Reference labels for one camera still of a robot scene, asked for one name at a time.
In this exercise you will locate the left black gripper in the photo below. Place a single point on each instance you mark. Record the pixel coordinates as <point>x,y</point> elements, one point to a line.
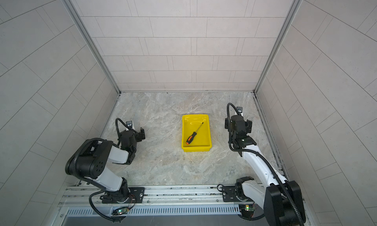
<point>139,137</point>

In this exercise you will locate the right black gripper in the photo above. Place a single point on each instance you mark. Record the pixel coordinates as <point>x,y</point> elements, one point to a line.
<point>249,125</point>

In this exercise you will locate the black orange handled screwdriver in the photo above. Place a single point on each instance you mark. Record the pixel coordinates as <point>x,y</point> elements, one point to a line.
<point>191,138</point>

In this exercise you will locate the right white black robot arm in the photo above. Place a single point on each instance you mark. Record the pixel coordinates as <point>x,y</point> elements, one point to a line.
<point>280,199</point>

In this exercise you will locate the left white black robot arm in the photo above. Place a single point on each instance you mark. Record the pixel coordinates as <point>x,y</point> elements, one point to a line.
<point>89,163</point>

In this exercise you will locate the yellow plastic bin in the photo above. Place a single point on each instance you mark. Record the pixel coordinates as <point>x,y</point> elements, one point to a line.
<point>202,141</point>

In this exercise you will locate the left green circuit board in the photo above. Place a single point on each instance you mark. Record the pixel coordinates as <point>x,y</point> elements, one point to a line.
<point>121,211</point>

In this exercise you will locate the green circuit board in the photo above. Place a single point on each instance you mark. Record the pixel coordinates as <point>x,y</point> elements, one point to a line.
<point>121,211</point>
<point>247,211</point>

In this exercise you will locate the right green circuit board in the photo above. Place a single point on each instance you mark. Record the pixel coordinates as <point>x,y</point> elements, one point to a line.
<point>247,211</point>

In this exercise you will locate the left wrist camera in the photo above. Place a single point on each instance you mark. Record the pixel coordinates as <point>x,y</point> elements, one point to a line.
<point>129,124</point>

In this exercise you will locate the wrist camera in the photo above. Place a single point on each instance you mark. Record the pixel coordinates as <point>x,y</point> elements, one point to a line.
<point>239,110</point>
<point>129,124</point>

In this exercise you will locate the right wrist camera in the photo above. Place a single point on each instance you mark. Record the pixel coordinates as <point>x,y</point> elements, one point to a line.
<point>239,110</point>

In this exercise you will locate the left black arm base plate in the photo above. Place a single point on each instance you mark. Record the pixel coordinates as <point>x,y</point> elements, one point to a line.
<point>131,195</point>

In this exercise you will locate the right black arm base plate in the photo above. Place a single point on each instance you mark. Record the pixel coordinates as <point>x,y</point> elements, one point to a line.
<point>229,194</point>

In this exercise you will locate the aluminium mounting rail frame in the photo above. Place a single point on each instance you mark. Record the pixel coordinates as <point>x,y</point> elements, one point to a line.
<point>172,200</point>

